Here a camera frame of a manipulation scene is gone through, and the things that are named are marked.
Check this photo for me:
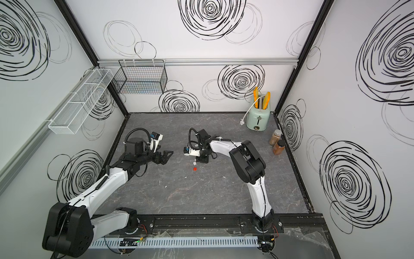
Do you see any white toaster power cord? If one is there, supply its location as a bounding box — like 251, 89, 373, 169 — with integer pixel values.
239, 96, 260, 126

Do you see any mint green toaster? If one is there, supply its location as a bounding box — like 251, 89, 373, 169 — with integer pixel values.
245, 95, 271, 131

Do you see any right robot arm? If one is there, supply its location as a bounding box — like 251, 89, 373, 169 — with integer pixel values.
183, 128, 274, 233

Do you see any grey slotted cable duct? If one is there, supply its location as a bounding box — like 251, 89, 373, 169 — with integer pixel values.
89, 236, 259, 250

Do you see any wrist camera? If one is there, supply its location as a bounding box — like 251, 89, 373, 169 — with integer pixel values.
183, 146, 200, 157
150, 132, 163, 153

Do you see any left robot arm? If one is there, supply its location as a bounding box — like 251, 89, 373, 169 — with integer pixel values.
42, 128, 173, 259

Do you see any spice jar black lid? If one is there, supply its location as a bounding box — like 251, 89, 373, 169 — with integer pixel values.
272, 139, 286, 155

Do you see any spice jar silver lid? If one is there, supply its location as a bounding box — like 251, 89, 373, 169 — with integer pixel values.
269, 129, 282, 146

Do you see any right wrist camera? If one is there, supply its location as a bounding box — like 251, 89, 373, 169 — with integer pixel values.
183, 146, 200, 157

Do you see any white mesh shelf basket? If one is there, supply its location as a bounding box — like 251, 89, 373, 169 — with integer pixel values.
48, 69, 113, 134

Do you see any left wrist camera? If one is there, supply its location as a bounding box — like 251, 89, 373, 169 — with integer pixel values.
150, 132, 163, 153

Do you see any black wire basket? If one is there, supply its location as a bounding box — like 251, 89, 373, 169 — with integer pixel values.
112, 59, 168, 95

